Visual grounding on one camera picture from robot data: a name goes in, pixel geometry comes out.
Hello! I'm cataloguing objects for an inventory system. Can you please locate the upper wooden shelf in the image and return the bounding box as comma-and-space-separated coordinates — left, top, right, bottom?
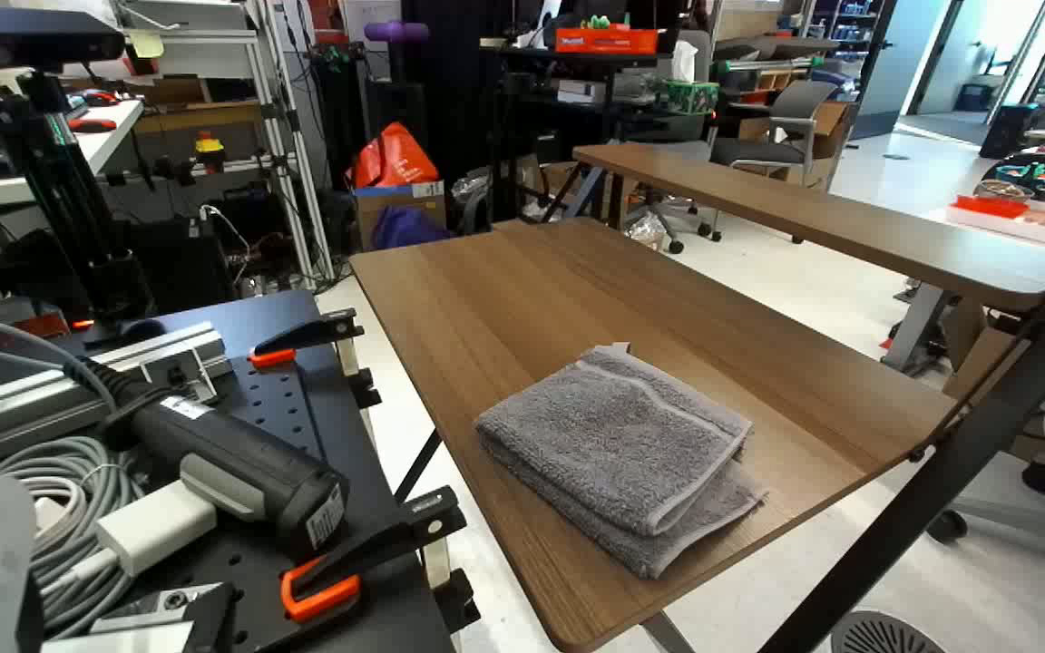
574, 145, 1045, 313

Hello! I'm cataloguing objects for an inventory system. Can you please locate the yellow black object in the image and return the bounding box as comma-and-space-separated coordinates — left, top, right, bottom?
193, 131, 225, 170

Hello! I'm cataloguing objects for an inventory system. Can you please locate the wooden table with black frame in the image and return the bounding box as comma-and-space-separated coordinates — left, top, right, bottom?
352, 221, 1045, 653

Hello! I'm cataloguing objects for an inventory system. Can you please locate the silver aluminium rail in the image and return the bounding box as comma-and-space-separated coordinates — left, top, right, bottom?
0, 324, 227, 457

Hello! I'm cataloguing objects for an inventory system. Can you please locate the orange bag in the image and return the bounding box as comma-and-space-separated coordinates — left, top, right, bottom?
352, 120, 439, 187

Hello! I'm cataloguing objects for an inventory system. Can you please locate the grey cable bundle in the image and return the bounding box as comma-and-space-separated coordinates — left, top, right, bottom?
0, 432, 138, 640

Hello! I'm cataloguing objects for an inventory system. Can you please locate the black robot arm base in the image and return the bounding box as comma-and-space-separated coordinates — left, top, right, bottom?
94, 361, 349, 563

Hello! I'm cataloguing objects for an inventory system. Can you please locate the white power adapter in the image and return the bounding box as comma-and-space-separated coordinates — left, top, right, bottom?
99, 483, 218, 577

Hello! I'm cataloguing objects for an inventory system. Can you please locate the silver metal ladder frame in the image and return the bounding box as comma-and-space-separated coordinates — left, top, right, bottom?
245, 0, 339, 286

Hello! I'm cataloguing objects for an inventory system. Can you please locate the grey towel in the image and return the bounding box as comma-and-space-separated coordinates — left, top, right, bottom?
474, 345, 767, 577

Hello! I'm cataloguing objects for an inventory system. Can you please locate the cardboard box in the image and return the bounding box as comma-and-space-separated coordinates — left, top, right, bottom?
352, 180, 450, 249

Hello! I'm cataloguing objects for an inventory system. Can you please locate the near black orange clamp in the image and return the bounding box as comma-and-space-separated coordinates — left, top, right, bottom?
279, 484, 464, 622

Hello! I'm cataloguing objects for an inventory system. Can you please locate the far black orange clamp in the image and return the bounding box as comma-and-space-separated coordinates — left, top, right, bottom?
245, 308, 362, 369

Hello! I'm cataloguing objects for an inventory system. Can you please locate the black orange clamp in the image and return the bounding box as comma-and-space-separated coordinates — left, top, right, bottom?
245, 308, 362, 369
279, 484, 464, 622

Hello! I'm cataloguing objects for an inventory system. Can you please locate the purple cloth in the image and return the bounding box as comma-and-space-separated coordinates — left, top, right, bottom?
375, 206, 447, 249

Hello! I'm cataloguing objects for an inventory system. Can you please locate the white workbench on left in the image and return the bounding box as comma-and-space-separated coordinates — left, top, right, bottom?
0, 95, 147, 216

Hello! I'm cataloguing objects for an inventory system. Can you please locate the orange bin on shelf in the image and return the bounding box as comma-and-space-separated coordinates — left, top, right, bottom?
554, 24, 660, 53

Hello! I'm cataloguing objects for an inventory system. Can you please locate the black camera tripod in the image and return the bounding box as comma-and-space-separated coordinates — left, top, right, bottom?
0, 70, 152, 317

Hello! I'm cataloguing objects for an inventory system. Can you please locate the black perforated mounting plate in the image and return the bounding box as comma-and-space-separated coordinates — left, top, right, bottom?
60, 286, 460, 653

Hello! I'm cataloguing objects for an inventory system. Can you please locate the grey office chair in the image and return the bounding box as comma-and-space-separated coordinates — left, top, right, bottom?
649, 76, 841, 258

